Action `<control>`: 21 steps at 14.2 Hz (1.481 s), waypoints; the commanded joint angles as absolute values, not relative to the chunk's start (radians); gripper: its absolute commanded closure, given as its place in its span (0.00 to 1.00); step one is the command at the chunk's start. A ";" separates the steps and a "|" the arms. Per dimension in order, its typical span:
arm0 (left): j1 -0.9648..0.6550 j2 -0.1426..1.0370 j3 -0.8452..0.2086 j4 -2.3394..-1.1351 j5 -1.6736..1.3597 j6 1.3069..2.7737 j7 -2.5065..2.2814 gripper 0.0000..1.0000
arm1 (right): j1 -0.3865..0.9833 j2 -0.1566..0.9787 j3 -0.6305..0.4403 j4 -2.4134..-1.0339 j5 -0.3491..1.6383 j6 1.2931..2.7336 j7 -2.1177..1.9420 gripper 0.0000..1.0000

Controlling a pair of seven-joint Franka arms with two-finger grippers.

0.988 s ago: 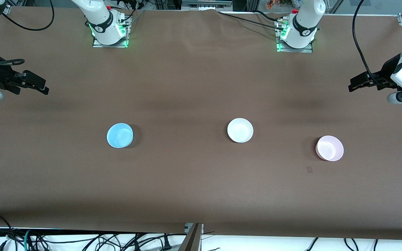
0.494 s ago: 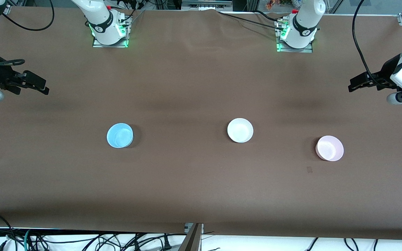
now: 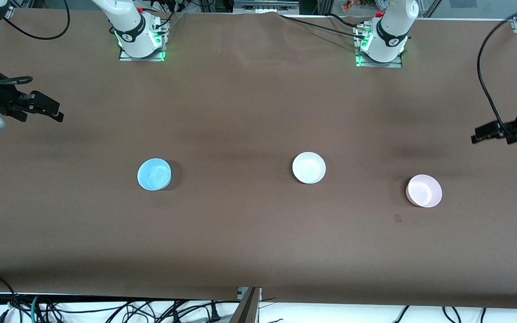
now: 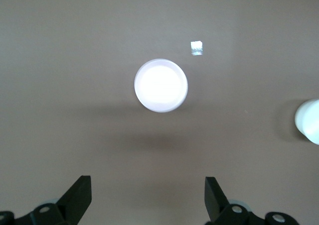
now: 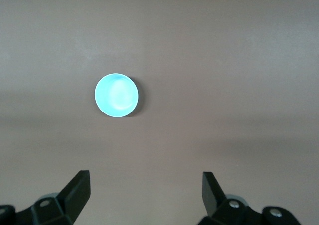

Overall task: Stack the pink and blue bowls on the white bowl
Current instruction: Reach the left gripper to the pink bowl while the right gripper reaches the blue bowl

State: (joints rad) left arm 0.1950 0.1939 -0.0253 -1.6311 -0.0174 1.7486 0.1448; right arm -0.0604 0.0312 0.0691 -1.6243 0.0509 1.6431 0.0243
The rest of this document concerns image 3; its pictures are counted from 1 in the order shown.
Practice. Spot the pink bowl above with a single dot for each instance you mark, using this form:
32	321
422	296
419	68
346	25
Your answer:
424	190

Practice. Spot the blue bowl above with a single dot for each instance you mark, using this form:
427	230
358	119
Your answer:
154	175

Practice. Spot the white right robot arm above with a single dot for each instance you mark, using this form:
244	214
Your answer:
133	31

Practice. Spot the white bowl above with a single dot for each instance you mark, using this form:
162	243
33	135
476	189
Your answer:
308	168

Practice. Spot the orange background item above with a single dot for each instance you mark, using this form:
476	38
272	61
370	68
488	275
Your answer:
350	5

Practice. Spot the brown table cover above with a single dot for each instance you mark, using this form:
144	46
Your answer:
240	112

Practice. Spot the black power plug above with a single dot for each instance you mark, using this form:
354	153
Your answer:
215	315

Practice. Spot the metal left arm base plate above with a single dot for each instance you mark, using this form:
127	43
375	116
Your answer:
377	64

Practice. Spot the aluminium frame rail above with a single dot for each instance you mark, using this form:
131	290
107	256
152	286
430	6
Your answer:
265	5

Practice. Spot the dark brown post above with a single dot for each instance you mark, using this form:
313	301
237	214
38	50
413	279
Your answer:
246	312

